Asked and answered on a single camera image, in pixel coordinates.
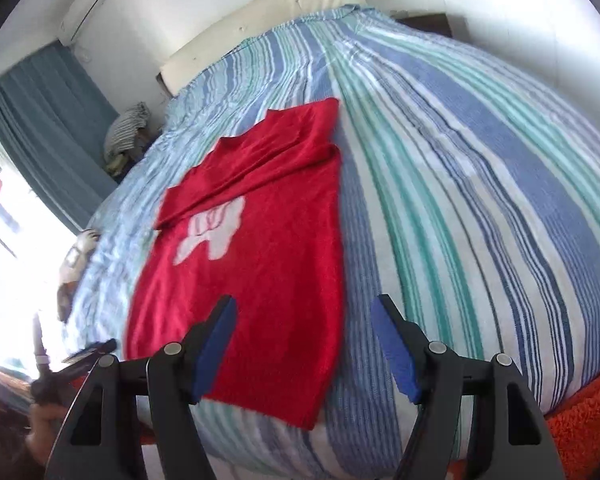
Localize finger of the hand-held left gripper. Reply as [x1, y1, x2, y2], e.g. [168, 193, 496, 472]
[61, 338, 118, 366]
[33, 311, 52, 377]

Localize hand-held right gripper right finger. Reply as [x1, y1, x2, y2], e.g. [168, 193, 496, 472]
[370, 294, 566, 480]

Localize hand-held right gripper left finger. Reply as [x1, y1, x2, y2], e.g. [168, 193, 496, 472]
[45, 294, 241, 480]

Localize red knit sweater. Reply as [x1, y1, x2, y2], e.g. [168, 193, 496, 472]
[125, 97, 348, 431]

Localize pile of clothes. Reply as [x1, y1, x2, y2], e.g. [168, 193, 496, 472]
[102, 101, 153, 176]

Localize person's left hand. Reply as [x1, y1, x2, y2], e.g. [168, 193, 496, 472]
[25, 402, 73, 468]

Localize patterned cream pillow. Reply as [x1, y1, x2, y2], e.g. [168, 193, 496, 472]
[56, 229, 102, 322]

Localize blue striped bed sheet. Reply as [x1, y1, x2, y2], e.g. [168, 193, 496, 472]
[57, 4, 600, 466]

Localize orange rug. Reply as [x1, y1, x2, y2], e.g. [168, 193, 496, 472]
[544, 360, 600, 480]

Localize blue curtain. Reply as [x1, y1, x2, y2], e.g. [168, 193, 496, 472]
[0, 40, 121, 236]

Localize cream padded headboard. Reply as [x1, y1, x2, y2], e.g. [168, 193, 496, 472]
[156, 0, 368, 96]

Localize dark wooden nightstand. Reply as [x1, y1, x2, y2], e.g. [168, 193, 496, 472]
[395, 12, 453, 39]

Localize white air conditioner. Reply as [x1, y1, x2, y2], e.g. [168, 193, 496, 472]
[60, 0, 116, 43]

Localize white wardrobe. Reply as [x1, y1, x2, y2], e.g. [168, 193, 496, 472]
[440, 0, 600, 126]

